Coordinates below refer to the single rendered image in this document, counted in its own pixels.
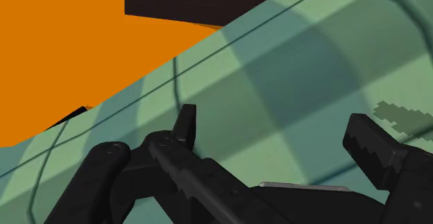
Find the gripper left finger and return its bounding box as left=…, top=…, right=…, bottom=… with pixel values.
left=44, top=103, right=282, bottom=224

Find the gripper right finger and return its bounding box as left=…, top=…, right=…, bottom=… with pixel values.
left=342, top=112, right=433, bottom=224

